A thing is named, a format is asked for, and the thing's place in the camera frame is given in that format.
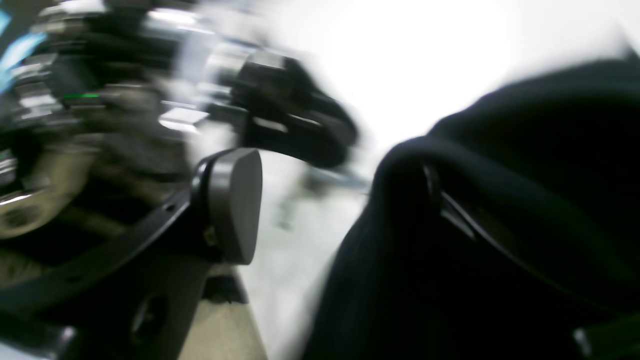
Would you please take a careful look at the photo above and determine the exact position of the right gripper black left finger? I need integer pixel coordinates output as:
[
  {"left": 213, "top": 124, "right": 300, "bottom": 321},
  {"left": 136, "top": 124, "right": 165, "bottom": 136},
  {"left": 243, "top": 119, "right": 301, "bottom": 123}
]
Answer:
[{"left": 1, "top": 148, "right": 263, "bottom": 360}]

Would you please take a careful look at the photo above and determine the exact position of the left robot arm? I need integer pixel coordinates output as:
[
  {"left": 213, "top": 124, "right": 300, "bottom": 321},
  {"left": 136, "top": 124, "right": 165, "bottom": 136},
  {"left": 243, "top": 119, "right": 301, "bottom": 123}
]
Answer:
[{"left": 1, "top": 0, "right": 359, "bottom": 240}]

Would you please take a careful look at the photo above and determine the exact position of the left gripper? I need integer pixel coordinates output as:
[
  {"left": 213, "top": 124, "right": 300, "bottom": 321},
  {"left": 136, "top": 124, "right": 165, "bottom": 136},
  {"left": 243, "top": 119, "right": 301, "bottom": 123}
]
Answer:
[{"left": 235, "top": 55, "right": 360, "bottom": 169}]

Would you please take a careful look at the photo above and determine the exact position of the black T-shirt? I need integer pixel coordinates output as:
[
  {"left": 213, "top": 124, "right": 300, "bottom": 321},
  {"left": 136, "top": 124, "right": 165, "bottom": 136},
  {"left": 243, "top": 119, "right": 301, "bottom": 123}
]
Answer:
[{"left": 298, "top": 54, "right": 640, "bottom": 360}]

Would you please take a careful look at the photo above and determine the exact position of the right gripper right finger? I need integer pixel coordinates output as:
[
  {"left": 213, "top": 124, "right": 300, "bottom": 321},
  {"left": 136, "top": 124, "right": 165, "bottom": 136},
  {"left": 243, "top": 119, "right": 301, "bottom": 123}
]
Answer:
[{"left": 423, "top": 166, "right": 639, "bottom": 360}]

